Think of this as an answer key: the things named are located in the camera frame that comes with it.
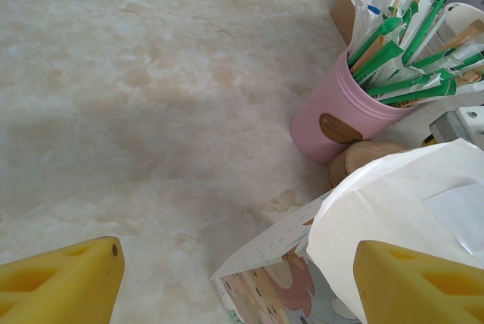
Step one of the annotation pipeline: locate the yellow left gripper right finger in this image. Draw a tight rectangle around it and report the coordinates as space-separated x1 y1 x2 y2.
353 240 484 324

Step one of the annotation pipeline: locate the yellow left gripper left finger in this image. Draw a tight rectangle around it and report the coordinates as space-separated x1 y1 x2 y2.
0 236 126 324

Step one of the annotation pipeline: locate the patterned paper bag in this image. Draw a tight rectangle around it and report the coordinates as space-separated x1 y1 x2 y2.
209 140 484 324

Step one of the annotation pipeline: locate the cardboard cup carrier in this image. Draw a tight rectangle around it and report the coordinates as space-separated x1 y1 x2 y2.
327 140 408 191

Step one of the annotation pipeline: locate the pink holder cup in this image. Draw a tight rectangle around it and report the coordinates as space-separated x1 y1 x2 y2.
290 49 417 164

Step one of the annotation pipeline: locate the green white sachet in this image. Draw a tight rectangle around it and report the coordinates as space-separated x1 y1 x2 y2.
347 17 405 71
365 78 459 98
400 0 451 67

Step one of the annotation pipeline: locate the stack of paper cups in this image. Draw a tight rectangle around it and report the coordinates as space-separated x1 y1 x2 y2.
430 2 484 56

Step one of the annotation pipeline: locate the brown cardboard napkin tray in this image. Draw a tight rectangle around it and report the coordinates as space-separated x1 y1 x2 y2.
329 0 375 47

